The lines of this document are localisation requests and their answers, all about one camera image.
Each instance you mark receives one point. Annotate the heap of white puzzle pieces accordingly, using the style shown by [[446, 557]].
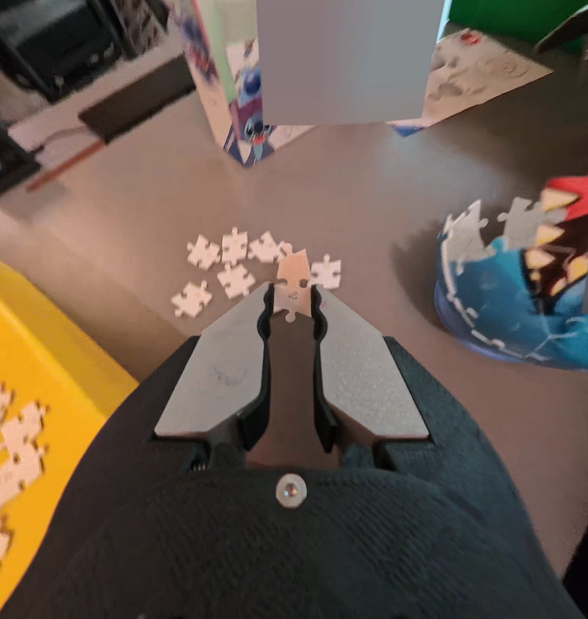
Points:
[[18, 459]]

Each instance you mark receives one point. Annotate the green plastic bin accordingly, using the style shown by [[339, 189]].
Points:
[[506, 14]]

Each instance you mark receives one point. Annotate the printed cartoon puzzle box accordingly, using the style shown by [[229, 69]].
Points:
[[211, 72]]

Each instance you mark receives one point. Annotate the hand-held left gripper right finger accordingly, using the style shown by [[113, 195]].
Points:
[[366, 382]]

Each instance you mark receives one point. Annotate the black flat panel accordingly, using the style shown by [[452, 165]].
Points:
[[134, 101]]

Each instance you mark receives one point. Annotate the folded instruction sheet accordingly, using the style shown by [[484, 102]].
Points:
[[468, 72]]

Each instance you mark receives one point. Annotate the brown rod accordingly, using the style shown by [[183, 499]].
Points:
[[66, 164]]

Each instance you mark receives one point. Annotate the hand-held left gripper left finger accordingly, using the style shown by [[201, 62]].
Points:
[[216, 382]]

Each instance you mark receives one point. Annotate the white jigsaw puzzle piece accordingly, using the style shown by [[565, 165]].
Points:
[[294, 275]]

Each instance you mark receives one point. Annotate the half-built blue puzzle ball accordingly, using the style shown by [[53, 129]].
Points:
[[497, 300]]

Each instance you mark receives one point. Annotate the white puzzle pieces group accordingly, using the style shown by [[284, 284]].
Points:
[[236, 280]]

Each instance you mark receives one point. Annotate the yellow plastic bin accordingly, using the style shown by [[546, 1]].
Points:
[[56, 348]]

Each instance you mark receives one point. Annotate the black equipment case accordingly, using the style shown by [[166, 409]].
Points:
[[47, 43]]

